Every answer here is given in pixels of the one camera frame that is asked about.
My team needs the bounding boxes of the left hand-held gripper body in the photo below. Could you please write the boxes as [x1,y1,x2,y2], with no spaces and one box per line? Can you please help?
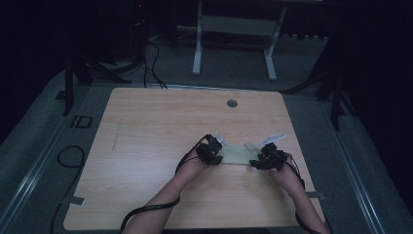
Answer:
[196,131,229,166]

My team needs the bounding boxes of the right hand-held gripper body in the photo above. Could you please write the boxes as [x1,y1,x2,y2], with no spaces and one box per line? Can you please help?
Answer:
[256,133,288,172]

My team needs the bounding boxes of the pale yellow cloth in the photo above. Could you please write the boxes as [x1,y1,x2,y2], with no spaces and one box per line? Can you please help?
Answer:
[219,141,263,166]

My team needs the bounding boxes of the person's left hand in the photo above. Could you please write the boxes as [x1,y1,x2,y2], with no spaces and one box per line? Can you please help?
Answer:
[185,155,211,179]

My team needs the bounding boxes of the person's right hand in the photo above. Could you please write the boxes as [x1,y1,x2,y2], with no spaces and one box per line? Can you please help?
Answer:
[268,160,303,193]

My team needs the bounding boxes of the grey tape piece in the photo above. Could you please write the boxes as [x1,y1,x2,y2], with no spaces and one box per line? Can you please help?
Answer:
[306,191,326,201]
[68,195,88,207]

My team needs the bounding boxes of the metal floor rail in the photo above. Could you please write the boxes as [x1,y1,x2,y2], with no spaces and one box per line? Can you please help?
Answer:
[0,85,98,234]
[316,97,389,234]

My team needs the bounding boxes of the black cables behind table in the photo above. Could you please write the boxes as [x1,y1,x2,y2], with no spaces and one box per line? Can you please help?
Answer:
[141,38,169,90]

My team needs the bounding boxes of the white desk frame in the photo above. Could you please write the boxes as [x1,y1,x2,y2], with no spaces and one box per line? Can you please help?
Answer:
[176,0,325,82]

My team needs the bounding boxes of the black floor cable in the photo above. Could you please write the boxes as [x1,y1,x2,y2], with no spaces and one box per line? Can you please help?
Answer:
[49,144,87,234]

